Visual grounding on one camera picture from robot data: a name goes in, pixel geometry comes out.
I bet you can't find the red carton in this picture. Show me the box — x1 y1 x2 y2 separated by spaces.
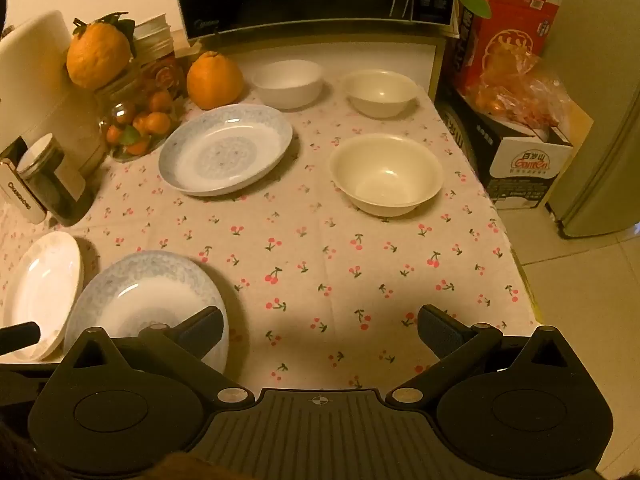
454 0 564 107

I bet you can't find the white swirl-pattern plate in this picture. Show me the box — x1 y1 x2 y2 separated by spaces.
2 231 84 362

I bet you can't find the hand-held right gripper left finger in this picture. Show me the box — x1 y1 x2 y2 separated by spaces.
59 305 255 407

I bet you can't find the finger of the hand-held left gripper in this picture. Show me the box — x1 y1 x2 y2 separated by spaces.
0 321 41 356

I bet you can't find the large orange with leaves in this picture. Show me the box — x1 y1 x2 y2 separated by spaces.
66 11 137 91

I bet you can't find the white kitchen appliance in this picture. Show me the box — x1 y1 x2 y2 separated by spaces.
0 9 109 177

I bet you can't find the small white bowl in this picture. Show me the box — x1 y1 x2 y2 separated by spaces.
251 59 324 110

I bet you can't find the medium cream bowl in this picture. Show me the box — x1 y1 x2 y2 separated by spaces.
342 69 420 120

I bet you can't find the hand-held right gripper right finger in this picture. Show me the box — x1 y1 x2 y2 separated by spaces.
385 304 588 407

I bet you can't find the cherry print tablecloth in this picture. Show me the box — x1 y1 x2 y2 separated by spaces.
0 77 540 386

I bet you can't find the pile of kumquats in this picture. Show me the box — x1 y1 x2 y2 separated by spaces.
106 89 174 157

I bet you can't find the dark jar with metal lid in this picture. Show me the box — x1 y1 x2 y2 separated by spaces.
16 133 97 227

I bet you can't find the red label jar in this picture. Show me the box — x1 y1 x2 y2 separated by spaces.
142 54 184 102

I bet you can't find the black and white cardboard box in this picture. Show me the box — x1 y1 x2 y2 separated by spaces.
434 84 597 212

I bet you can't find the refrigerator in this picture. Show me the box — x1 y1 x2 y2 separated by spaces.
544 0 640 239

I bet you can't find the large cream bowl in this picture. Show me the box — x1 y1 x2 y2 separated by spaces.
328 133 445 218

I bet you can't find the jar with ribbed metal lid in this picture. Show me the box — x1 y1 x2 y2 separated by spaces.
132 15 174 64

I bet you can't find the clear glass jar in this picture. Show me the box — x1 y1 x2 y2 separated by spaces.
96 66 177 162

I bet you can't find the plastic bag of oranges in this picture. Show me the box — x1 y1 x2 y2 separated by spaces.
469 54 572 132

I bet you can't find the white rectangular device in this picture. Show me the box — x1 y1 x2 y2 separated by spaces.
0 157 49 225

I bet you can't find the blue patterned plate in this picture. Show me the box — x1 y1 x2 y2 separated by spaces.
158 103 294 197
64 251 231 376

